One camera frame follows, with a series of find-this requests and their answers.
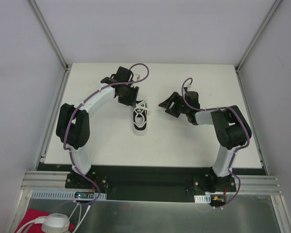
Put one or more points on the right aluminium corner post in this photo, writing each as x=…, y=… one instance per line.
x=266, y=20

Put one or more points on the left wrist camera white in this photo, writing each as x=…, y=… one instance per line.
x=136, y=77

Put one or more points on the white bottle cap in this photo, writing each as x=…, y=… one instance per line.
x=56, y=223

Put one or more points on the right grey cable duct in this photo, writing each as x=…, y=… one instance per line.
x=203, y=199

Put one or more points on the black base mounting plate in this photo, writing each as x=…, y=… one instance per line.
x=141, y=194

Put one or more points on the red cloth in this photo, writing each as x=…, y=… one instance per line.
x=32, y=222

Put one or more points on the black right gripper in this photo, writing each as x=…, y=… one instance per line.
x=177, y=107

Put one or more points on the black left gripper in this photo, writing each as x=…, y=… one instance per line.
x=127, y=96

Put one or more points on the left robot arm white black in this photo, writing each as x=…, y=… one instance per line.
x=73, y=125

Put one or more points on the black white canvas sneaker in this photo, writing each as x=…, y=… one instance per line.
x=140, y=119

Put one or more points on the aluminium corner post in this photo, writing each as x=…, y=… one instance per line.
x=266, y=20
x=47, y=32

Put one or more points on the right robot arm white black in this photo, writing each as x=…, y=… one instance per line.
x=232, y=132

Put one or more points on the grey cable duct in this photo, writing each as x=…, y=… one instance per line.
x=67, y=195
x=203, y=199

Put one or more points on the aluminium frame rail front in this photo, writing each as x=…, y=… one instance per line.
x=48, y=180

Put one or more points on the left aluminium corner post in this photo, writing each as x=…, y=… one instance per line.
x=47, y=32

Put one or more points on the left grey cable duct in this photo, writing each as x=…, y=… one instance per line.
x=67, y=195

